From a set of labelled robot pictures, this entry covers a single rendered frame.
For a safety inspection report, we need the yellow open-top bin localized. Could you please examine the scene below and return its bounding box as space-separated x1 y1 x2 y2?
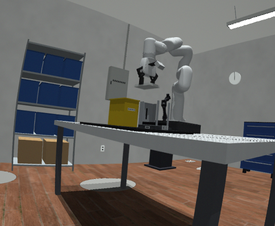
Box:
108 97 140 127

